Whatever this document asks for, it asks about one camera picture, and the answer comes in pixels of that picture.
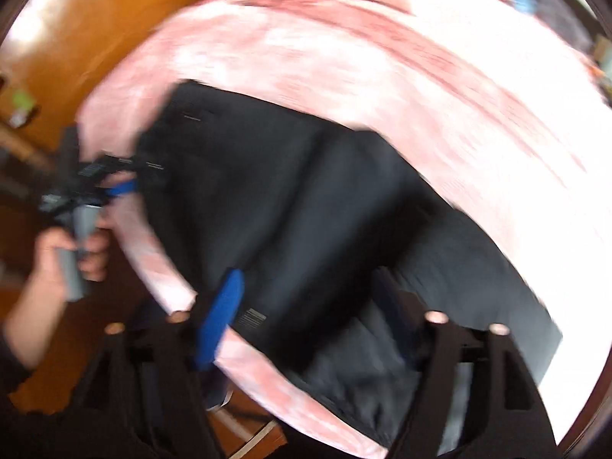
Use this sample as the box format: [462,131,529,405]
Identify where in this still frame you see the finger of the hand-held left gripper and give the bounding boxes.
[96,153,166,174]
[102,181,142,200]

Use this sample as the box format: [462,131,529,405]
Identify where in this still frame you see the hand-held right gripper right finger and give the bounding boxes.
[373,268,561,459]

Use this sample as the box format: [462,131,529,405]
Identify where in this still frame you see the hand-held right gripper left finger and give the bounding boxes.
[72,268,247,459]

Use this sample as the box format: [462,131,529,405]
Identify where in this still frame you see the black quilted pants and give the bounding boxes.
[135,79,564,458]

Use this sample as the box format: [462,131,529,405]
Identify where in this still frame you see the person's left forearm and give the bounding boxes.
[0,275,65,383]

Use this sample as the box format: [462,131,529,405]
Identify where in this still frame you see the person's left hand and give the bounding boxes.
[34,224,112,288]

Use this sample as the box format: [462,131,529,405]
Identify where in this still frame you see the wooden wardrobe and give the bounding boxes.
[0,0,252,156]

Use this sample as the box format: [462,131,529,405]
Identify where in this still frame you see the bed with pink sheet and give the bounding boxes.
[75,0,612,459]

